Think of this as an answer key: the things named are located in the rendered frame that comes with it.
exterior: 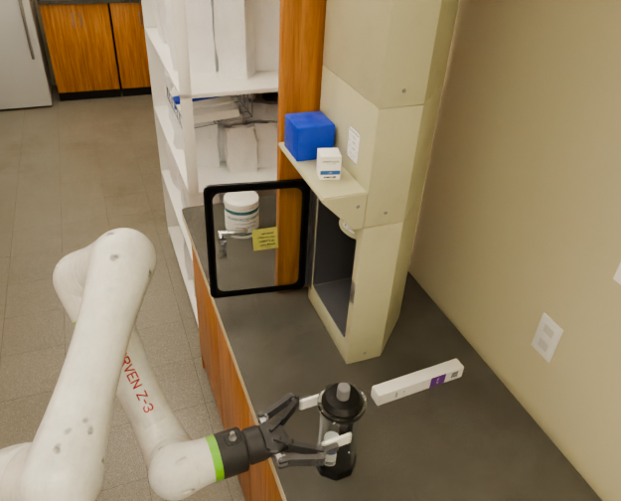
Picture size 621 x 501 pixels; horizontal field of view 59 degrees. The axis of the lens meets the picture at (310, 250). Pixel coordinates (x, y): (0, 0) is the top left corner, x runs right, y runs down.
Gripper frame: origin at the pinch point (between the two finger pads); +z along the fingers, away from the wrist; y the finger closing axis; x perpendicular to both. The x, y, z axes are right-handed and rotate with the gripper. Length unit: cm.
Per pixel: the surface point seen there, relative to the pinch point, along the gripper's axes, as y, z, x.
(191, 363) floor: 133, -6, 113
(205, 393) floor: 111, -5, 112
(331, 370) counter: 27.0, 14.5, 17.7
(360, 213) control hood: 27.8, 18.0, -33.9
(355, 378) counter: 21.8, 19.5, 17.7
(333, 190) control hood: 31, 12, -39
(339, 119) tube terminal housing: 47, 20, -49
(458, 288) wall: 36, 63, 8
